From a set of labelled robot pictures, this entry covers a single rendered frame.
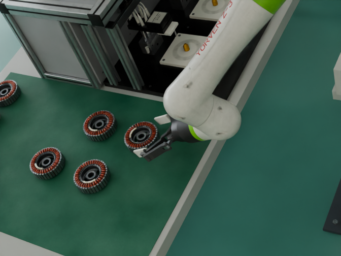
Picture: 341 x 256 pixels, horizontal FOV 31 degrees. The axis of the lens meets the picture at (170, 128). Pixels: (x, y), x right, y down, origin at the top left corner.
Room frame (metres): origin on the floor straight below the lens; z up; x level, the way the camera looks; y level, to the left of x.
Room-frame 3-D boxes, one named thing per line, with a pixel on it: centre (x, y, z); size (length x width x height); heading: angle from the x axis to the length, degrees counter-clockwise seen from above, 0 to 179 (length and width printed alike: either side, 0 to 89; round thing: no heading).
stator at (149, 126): (1.37, 0.10, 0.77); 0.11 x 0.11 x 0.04
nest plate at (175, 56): (1.66, -0.16, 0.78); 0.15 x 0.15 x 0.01; 45
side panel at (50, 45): (1.80, 0.26, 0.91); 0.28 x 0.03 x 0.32; 45
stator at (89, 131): (1.50, 0.21, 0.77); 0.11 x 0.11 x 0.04
